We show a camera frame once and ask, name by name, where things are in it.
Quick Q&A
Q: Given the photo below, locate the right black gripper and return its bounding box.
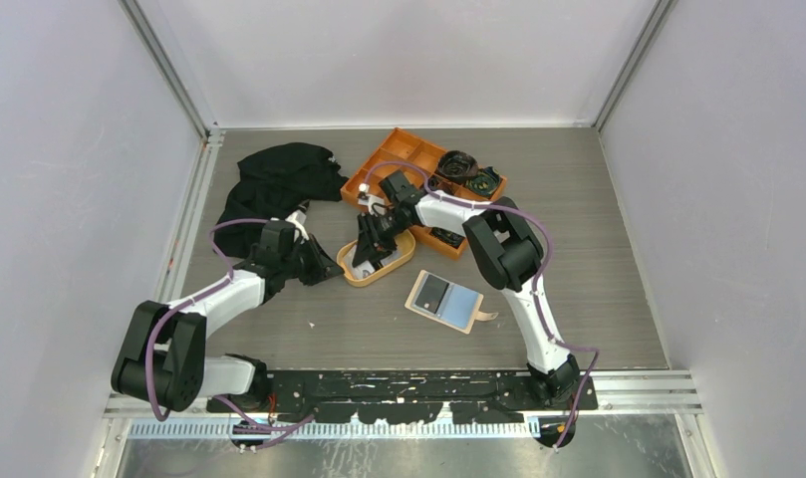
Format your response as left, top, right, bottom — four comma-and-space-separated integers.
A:
353, 207, 409, 270

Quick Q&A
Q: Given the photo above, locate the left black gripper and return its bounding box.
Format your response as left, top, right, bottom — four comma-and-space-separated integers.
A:
281, 233, 344, 287

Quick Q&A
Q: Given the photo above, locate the orange oval tray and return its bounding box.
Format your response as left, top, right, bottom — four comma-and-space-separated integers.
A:
336, 232, 416, 288

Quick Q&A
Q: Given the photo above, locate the black VIP credit card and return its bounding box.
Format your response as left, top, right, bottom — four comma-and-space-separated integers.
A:
413, 273, 449, 315

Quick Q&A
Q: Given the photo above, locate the beige card holder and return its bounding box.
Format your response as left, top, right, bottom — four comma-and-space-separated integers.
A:
404, 270, 498, 335

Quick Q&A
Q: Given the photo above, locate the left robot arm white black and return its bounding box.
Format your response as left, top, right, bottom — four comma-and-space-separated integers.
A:
110, 218, 344, 420

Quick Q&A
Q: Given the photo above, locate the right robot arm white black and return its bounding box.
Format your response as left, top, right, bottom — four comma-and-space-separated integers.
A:
353, 171, 587, 409

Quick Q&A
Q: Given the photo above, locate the right credit card in tray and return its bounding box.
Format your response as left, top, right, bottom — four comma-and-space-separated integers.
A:
389, 245, 412, 264

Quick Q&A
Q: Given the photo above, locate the credit card in tray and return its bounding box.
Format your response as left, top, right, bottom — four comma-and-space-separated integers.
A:
389, 245, 412, 264
351, 261, 376, 281

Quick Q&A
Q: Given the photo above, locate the left credit card in tray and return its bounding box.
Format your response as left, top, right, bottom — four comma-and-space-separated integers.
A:
351, 261, 376, 281

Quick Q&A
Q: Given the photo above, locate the green yellow rolled tie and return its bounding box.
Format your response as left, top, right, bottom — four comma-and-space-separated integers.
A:
430, 228, 464, 249

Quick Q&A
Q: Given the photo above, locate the orange compartment organizer box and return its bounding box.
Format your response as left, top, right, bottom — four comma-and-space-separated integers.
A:
340, 127, 509, 261

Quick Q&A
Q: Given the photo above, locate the black cloth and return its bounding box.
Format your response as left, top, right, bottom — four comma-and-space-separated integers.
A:
217, 142, 349, 224

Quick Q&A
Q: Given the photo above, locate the dark brown rolled tie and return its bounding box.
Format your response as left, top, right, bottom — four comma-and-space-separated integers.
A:
436, 149, 479, 184

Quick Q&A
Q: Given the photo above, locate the green patterned rolled tie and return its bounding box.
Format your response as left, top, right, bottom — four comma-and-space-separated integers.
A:
466, 166, 502, 198

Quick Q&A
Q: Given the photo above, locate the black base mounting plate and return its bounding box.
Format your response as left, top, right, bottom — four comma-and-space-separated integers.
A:
226, 369, 598, 425

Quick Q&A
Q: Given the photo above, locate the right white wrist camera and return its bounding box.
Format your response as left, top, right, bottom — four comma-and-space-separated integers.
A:
357, 183, 388, 216

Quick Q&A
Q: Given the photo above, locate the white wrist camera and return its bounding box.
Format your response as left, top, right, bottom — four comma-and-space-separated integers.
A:
357, 183, 388, 216
286, 209, 310, 242

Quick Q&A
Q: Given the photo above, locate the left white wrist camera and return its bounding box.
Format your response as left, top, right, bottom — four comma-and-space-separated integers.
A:
286, 209, 310, 242

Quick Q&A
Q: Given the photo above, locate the aluminium front frame rail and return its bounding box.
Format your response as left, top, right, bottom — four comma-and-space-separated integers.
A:
104, 370, 703, 441

